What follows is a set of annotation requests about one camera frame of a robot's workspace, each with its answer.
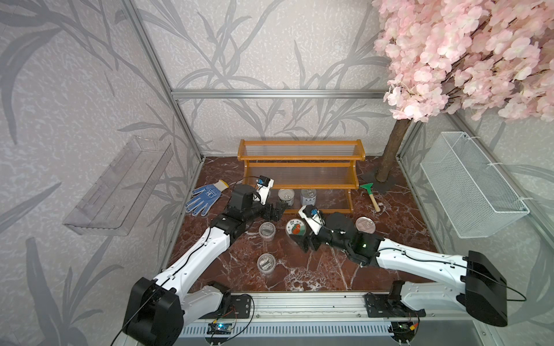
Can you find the pink cherry blossom tree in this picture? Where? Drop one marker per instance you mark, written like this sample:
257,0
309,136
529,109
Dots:
447,56

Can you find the white wire mesh basket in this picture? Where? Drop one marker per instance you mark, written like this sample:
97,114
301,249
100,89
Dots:
476,197

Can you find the aluminium front rail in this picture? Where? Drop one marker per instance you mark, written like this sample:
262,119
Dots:
327,306

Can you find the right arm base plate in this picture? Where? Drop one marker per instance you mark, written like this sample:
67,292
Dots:
379,305

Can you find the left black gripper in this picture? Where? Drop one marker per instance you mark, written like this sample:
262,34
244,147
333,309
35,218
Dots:
276,213

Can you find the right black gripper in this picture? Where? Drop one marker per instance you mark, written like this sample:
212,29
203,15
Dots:
310,239

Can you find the clear acrylic wall shelf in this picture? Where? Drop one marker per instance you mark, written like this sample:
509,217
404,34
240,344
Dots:
113,204

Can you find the blue white work glove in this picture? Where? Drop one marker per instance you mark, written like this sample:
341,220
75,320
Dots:
203,198

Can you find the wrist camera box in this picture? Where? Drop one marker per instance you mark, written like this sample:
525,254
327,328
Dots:
312,217
263,189

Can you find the aluminium wall frame bar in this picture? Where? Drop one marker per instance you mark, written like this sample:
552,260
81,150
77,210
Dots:
277,94

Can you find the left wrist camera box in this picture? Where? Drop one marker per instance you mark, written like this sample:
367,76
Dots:
263,189

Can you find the orange wooden three-tier shelf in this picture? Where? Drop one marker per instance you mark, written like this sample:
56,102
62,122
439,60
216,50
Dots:
328,167

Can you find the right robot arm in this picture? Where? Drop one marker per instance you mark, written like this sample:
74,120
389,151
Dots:
468,283

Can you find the left circuit board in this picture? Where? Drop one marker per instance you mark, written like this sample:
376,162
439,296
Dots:
218,328

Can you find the green wooden-handled garden trowel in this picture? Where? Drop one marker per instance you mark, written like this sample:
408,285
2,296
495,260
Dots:
368,188

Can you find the circuit board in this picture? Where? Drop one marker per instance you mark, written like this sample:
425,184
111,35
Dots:
404,327
218,328

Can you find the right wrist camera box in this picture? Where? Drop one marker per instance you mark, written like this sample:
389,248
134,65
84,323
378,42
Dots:
312,217

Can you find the purple label tin can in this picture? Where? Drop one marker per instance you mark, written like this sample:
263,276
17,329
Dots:
308,197

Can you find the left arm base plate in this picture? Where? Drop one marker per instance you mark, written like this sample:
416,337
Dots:
236,306

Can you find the tomato lid jar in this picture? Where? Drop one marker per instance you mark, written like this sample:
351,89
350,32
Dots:
296,229

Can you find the right circuit board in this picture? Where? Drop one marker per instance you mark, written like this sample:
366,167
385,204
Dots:
404,327

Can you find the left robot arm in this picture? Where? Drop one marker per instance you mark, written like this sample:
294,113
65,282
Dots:
159,308

